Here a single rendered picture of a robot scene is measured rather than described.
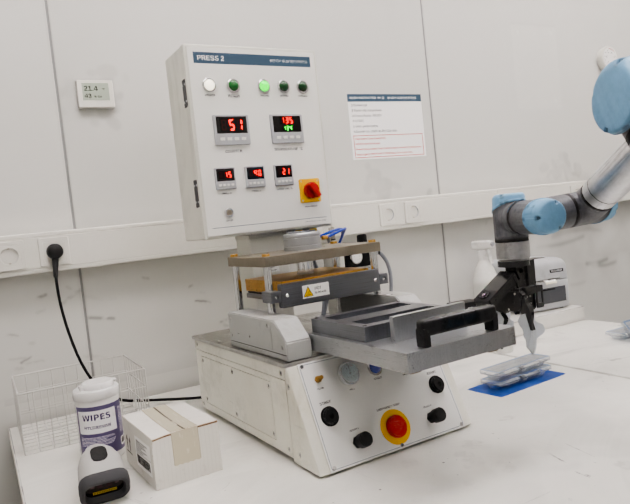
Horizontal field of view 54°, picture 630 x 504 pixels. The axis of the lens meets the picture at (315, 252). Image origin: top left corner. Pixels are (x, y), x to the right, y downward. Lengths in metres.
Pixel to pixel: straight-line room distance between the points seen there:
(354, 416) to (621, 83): 0.68
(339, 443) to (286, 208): 0.59
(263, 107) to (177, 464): 0.78
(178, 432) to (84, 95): 0.95
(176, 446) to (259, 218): 0.55
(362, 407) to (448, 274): 1.17
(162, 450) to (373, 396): 0.37
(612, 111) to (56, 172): 1.27
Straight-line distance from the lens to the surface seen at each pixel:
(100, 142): 1.74
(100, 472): 1.11
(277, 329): 1.11
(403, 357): 0.90
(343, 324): 1.03
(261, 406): 1.22
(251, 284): 1.32
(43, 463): 1.40
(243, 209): 1.40
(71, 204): 1.71
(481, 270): 2.07
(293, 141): 1.47
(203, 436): 1.14
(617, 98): 1.09
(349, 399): 1.12
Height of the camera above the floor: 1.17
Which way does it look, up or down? 3 degrees down
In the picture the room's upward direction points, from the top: 6 degrees counter-clockwise
